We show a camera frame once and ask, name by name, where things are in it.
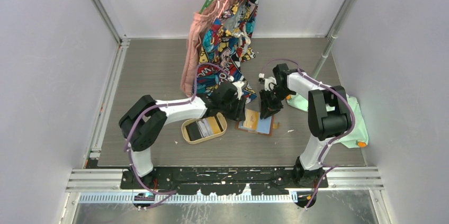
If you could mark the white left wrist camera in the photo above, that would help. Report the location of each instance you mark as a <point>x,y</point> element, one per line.
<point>237,88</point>

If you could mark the brown leather card holder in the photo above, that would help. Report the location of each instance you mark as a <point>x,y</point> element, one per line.
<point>265,126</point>

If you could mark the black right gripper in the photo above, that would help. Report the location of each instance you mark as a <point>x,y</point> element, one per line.
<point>268,108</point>

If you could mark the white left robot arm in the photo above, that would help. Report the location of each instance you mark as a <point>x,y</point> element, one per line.
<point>143,122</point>

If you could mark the gold numbered credit card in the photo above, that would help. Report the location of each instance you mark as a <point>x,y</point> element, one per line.
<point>214,125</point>

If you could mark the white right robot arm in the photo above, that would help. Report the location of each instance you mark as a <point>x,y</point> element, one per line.
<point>329,115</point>

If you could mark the beige oval card tray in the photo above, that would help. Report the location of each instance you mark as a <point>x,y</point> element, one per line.
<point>222,120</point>

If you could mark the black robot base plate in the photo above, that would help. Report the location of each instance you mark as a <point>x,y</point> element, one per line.
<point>223,180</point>

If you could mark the colourful comic print shorts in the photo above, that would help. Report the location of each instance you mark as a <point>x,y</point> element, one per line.
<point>225,46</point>

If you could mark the stack of dark cards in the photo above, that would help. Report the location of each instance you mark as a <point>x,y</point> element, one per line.
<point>197,130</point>

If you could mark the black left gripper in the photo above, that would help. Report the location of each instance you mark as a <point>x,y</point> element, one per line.
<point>239,113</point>

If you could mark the pink hanging garment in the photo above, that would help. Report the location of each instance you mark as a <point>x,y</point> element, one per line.
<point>201,23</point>

